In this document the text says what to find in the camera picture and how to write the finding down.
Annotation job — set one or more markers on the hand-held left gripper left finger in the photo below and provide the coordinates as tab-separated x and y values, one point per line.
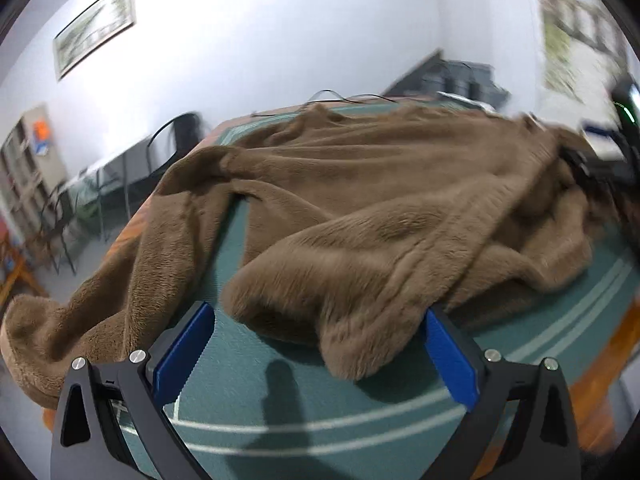
182	347

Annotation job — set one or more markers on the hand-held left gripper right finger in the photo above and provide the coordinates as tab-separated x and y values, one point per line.
450	355

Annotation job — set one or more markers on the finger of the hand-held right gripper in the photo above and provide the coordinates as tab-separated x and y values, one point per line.
575	160

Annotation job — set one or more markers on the brown fleece garment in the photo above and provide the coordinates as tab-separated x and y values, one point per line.
350	210

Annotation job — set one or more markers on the window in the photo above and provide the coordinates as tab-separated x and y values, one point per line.
575	25

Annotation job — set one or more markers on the green table mat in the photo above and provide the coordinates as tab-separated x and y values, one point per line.
310	410

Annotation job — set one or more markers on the dark equipment cases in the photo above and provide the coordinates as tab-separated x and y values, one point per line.
450	80

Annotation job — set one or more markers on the black chair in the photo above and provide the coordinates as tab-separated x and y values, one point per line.
62	222

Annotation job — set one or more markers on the wooden chair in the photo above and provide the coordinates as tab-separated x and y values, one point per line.
17	272

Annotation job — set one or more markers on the grey desk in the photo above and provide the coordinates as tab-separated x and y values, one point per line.
120	167

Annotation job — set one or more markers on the white bookshelf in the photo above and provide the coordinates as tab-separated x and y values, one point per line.
27	170

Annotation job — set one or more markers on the framed wall picture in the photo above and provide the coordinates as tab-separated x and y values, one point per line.
95	27

